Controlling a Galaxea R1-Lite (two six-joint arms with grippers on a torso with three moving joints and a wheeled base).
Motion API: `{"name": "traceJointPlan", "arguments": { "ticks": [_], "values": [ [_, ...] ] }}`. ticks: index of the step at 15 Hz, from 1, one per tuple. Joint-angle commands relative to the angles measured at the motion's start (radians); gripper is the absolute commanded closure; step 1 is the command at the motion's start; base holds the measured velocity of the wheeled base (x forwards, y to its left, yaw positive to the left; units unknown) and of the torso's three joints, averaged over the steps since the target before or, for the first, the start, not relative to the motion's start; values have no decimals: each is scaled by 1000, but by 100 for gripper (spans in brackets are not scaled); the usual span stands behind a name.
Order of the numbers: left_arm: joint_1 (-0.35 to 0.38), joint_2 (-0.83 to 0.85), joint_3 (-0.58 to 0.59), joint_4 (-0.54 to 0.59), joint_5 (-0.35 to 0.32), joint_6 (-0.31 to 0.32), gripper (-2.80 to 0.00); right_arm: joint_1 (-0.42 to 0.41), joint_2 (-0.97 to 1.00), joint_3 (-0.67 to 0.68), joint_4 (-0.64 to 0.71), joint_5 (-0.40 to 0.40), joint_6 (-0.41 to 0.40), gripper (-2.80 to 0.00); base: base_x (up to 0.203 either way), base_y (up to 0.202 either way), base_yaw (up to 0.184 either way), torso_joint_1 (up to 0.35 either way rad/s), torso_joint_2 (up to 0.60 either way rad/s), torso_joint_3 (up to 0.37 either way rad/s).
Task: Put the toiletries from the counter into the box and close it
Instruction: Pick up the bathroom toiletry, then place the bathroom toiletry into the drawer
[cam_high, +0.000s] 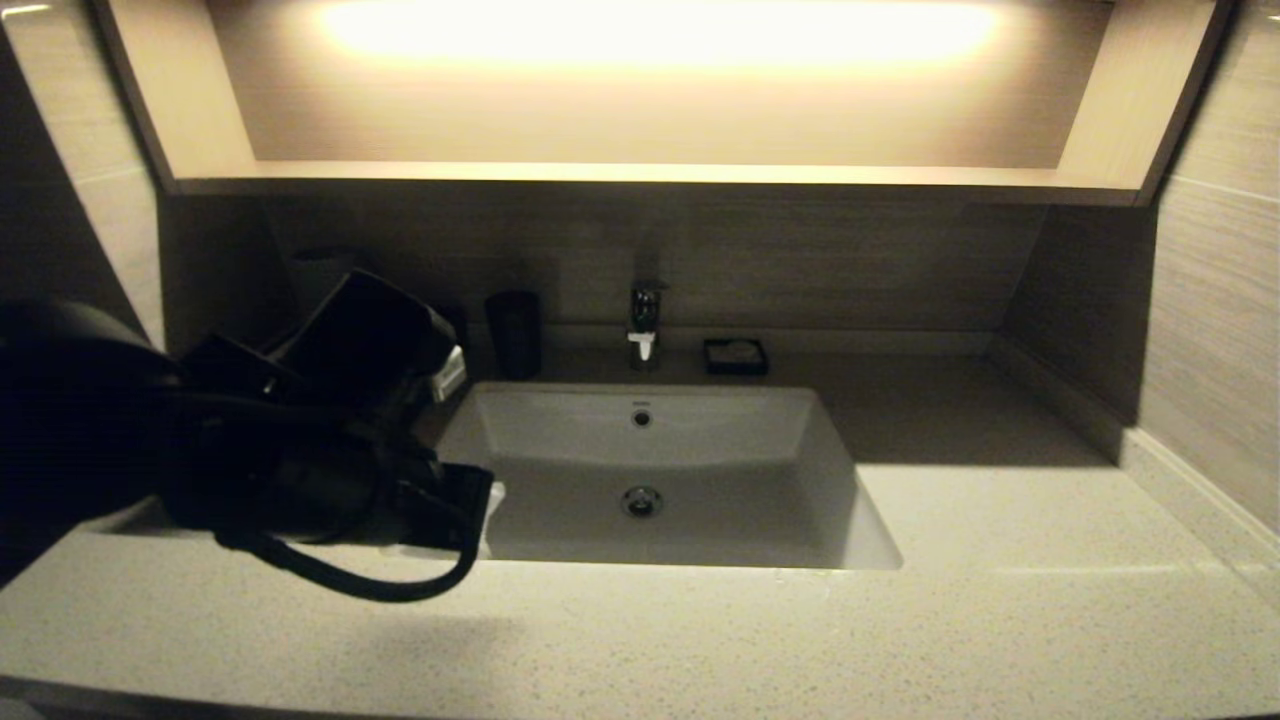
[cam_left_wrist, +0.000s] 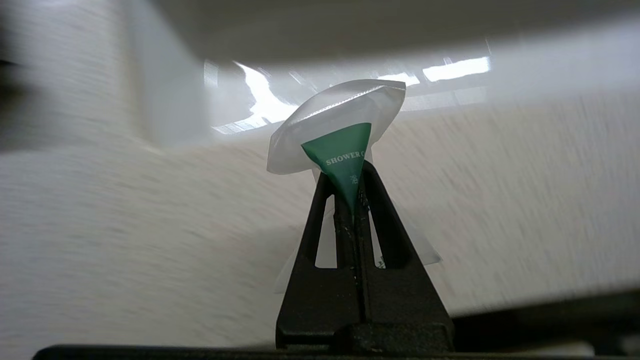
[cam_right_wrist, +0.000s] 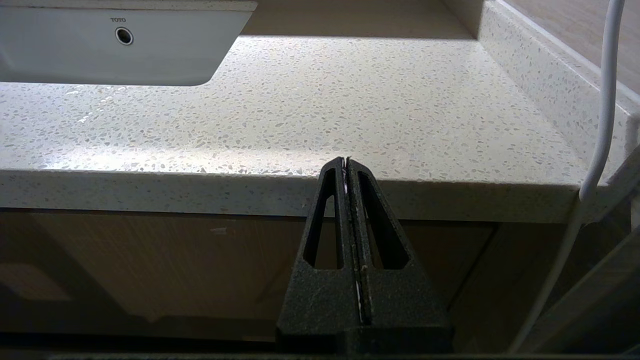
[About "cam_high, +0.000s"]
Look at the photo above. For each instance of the white sachet green label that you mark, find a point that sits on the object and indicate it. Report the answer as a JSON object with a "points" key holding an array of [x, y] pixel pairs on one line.
{"points": [[495, 497]]}

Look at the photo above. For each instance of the black soap dish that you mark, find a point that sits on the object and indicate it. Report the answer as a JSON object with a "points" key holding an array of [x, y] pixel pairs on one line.
{"points": [[735, 371]]}

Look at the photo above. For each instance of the wooden wall shelf niche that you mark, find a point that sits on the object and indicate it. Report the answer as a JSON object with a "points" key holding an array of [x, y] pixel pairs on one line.
{"points": [[180, 100]]}

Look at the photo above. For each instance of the warm light strip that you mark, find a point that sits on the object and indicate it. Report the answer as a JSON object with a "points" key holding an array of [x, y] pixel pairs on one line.
{"points": [[650, 35]]}

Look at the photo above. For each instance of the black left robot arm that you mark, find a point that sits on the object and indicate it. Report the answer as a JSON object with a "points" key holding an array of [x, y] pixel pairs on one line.
{"points": [[80, 420]]}

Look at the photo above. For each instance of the chrome faucet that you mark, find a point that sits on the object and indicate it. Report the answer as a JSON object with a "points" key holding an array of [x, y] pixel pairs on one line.
{"points": [[646, 310]]}

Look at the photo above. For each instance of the chrome sink drain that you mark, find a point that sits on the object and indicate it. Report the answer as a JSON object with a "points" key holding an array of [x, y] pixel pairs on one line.
{"points": [[642, 502]]}

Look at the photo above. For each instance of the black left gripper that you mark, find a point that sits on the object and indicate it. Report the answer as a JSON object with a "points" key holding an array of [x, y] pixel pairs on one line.
{"points": [[445, 500]]}

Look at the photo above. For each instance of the white sink basin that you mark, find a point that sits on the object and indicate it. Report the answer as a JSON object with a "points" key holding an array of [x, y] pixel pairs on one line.
{"points": [[700, 440]]}

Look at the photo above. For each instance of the black cup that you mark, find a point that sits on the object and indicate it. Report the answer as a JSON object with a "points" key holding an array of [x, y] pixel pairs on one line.
{"points": [[514, 335]]}

